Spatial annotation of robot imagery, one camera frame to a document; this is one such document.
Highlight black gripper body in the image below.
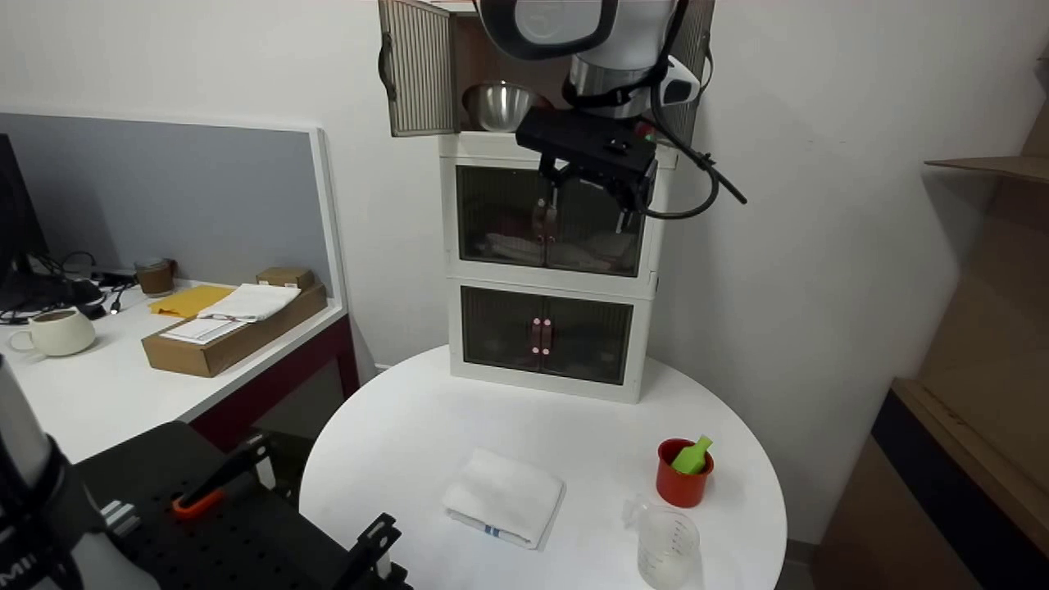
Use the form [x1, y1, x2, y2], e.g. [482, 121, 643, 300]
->
[514, 104, 663, 186]

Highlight white cabinet unit dark doors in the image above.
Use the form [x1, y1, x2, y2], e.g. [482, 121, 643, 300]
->
[441, 267, 660, 406]
[440, 128, 680, 292]

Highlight cabinet unit with brown interior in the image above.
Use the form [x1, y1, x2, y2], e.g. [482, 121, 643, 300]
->
[373, 0, 718, 144]

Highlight grey cabinet door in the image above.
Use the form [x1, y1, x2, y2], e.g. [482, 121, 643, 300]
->
[373, 0, 456, 141]
[678, 0, 718, 126]

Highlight green plastic toy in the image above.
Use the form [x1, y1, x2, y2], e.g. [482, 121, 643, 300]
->
[668, 432, 713, 480]

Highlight red plastic cup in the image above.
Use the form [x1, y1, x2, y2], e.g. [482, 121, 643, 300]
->
[651, 436, 718, 511]

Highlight white folded towel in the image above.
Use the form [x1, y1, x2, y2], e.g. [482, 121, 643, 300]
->
[440, 446, 566, 550]

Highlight white paper sheets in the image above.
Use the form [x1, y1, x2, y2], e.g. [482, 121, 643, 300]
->
[159, 279, 303, 349]

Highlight clear plastic beaker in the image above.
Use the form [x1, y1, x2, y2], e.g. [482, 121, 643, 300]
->
[618, 497, 709, 590]

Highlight white framed desk partition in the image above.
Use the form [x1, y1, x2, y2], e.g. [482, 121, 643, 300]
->
[0, 108, 349, 322]

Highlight open cardboard box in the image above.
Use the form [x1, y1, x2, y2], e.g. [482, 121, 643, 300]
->
[141, 267, 330, 380]

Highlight yellow envelope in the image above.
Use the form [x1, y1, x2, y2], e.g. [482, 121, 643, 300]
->
[148, 284, 236, 322]

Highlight wooden shelving unit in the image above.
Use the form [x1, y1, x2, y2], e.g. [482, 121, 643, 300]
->
[814, 96, 1049, 590]

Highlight small brown box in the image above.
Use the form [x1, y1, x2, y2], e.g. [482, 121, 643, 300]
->
[132, 257, 179, 296]

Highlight black perforated board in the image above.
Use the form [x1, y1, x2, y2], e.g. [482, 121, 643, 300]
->
[76, 423, 405, 590]

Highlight white desk with maroon panel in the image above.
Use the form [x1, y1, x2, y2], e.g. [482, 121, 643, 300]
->
[0, 285, 364, 470]

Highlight white ceramic pot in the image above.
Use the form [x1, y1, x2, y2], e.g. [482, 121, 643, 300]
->
[11, 304, 101, 360]

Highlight black computer monitor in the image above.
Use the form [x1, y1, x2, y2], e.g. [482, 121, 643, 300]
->
[0, 133, 51, 292]

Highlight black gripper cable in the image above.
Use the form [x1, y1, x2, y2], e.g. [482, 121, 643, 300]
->
[638, 115, 753, 225]

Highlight black clamp with orange handle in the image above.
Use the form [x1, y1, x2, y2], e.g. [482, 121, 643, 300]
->
[167, 430, 280, 522]

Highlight black desk cables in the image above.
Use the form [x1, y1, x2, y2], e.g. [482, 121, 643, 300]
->
[0, 254, 141, 322]

